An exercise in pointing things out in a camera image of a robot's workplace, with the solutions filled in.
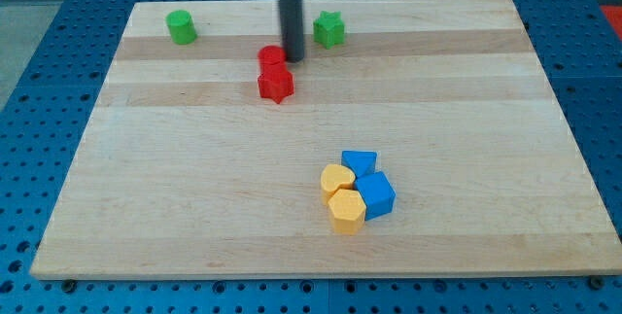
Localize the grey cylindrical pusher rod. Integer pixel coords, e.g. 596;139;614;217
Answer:
277;0;305;63

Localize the green star block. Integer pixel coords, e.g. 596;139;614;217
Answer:
313;11;345;50

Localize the red star block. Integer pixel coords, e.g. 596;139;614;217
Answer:
258;65;294;104

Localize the red cylinder block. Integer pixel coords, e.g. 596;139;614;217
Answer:
258;45;286;73

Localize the green cylinder block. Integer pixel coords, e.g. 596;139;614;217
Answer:
165;10;197;45

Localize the blue triangle block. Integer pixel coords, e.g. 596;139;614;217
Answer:
341;151;377;178

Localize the yellow heart block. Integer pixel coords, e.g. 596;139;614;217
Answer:
320;163;356;205

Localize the light wooden board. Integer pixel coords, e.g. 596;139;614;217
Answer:
30;0;621;280

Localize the blue cube block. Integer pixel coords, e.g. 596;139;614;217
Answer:
354;171;396;221

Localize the yellow hexagon block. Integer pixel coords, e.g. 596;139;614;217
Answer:
328;189;366;235

